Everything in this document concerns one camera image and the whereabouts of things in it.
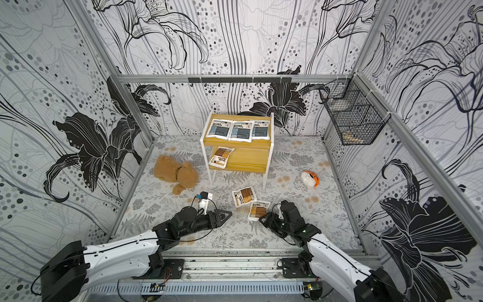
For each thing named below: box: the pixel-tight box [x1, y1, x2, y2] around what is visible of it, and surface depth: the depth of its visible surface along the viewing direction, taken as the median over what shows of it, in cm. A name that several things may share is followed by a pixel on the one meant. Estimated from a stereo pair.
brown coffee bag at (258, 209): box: [247, 200, 272, 221], surface depth 89 cm
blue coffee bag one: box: [205, 118, 234, 140], surface depth 78 cm
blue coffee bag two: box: [228, 120, 255, 143], surface depth 76 cm
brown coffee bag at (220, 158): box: [208, 146, 235, 169], surface depth 88 cm
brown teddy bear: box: [153, 154, 199, 196], surface depth 95 cm
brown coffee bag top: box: [231, 185, 258, 208], surface depth 92 cm
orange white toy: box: [300, 170, 321, 188], surface depth 95 cm
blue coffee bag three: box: [249, 119, 271, 141], surface depth 77 cm
